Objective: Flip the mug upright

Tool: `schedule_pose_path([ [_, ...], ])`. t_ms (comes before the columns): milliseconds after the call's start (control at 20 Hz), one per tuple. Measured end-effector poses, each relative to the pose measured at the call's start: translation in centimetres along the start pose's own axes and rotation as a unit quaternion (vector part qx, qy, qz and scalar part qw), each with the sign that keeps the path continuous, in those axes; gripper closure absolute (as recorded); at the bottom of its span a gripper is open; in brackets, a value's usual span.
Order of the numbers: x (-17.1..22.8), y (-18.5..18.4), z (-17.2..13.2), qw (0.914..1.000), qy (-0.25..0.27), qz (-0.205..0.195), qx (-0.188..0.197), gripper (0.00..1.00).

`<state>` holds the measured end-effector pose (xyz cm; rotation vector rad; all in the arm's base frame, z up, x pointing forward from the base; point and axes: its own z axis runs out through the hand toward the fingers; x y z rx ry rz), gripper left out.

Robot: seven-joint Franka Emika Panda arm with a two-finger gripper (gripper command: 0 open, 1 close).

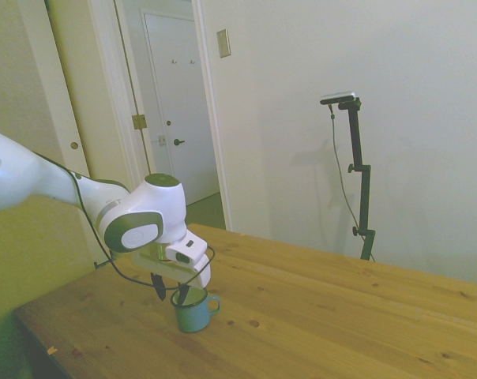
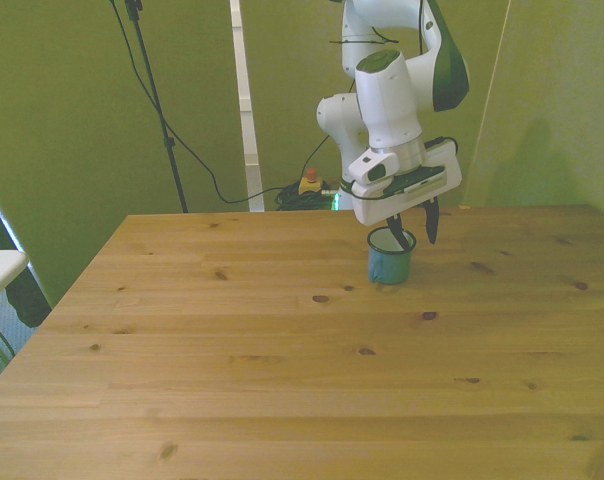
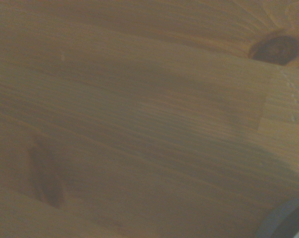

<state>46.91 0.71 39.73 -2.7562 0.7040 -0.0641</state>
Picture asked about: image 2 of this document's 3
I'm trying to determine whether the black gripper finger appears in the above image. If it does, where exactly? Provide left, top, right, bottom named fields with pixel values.
left=385, top=213, right=414, bottom=252
left=423, top=196, right=441, bottom=246

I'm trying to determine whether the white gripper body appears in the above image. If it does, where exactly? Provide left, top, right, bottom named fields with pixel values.
left=351, top=139, right=463, bottom=226

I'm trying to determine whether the teal enamel mug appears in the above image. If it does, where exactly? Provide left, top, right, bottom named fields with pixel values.
left=366, top=226, right=418, bottom=287

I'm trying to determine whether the yellow emergency stop button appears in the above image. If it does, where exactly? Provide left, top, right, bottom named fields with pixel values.
left=298, top=167, right=329, bottom=198

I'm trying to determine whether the black tripod stand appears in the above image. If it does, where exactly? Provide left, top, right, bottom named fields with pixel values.
left=108, top=0, right=191, bottom=215

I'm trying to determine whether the flat wrist camera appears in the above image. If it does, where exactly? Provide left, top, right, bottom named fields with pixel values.
left=389, top=166, right=447, bottom=197

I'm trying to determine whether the coiled dark cable bundle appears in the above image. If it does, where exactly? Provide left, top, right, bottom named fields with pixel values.
left=273, top=181, right=341, bottom=213

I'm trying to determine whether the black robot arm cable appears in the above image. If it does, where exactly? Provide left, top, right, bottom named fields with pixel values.
left=328, top=0, right=460, bottom=202

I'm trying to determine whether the white vertical post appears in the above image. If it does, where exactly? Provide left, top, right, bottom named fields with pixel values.
left=229, top=0, right=266, bottom=213

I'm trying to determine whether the black tripod cable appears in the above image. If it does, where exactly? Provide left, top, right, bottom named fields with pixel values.
left=110, top=0, right=333, bottom=205

